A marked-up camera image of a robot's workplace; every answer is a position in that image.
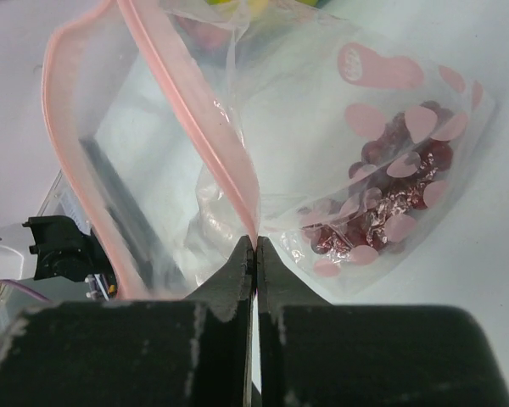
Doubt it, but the clear pink-dotted zip bag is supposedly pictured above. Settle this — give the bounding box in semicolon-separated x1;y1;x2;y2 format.
42;1;494;299

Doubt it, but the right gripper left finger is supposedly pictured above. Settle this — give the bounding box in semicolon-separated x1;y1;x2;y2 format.
0;237;255;406

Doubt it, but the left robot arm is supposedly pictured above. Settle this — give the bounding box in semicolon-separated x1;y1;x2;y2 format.
0;215;118;299

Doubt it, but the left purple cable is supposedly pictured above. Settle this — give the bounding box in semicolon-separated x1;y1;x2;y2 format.
0;279;52;303

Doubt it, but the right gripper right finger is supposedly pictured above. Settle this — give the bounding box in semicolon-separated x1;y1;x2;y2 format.
256;237;509;406

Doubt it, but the red grape bunch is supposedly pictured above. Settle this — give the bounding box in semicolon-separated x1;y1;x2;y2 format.
302;112;453;255

